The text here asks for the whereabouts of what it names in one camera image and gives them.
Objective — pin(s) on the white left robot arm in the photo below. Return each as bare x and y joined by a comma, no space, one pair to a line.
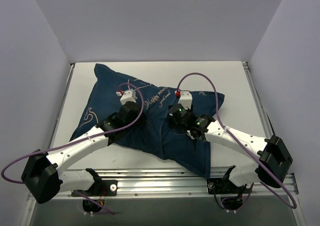
46,173

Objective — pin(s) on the aluminium right side rail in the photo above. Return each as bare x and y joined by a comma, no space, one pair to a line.
266,124

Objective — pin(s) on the aluminium rail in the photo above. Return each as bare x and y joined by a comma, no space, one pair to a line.
158,182
266,124
67,85

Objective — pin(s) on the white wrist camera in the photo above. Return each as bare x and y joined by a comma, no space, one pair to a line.
127,96
185,98

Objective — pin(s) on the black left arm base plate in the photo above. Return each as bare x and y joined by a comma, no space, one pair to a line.
93,185

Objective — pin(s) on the aluminium left side rail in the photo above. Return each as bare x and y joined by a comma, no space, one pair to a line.
67,85

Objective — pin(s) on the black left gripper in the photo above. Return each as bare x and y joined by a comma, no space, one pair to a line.
136,111

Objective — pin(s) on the blue embroidered pillowcase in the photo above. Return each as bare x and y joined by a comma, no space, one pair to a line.
155,136

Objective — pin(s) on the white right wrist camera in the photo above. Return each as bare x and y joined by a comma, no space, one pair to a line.
185,98

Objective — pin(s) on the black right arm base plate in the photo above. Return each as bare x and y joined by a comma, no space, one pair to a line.
219,186

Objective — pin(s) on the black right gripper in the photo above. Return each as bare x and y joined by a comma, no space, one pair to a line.
173,110

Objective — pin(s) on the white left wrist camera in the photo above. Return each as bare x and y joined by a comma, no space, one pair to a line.
127,96

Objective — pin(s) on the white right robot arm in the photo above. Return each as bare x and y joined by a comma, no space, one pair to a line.
270,157

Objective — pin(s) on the aluminium front rail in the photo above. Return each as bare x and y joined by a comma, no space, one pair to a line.
158,182

